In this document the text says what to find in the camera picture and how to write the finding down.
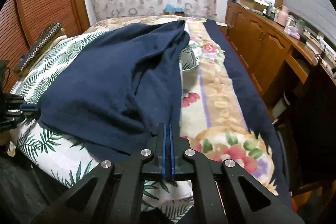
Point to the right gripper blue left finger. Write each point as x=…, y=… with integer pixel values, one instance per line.
x=164, y=140

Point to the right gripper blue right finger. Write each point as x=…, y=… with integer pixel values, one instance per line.
x=171, y=153

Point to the navy blue t-shirt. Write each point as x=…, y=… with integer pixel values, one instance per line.
x=118, y=87

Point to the palm leaf print sheet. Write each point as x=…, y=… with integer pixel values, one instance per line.
x=63, y=121

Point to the floral blanket navy border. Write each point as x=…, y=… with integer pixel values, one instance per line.
x=222, y=114

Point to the dark circle pattern folded quilt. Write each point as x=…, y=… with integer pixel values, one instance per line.
x=49, y=37

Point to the wooden louvered wardrobe door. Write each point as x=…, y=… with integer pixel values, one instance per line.
x=22, y=21

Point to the wooden sideboard cabinet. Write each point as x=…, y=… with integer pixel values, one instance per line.
x=275, y=61

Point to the cardboard box on cabinet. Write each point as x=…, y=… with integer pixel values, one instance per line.
x=253, y=4

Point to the purple tissue pack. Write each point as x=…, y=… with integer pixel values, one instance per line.
x=292, y=31

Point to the pink bottle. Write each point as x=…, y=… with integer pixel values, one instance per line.
x=282, y=15

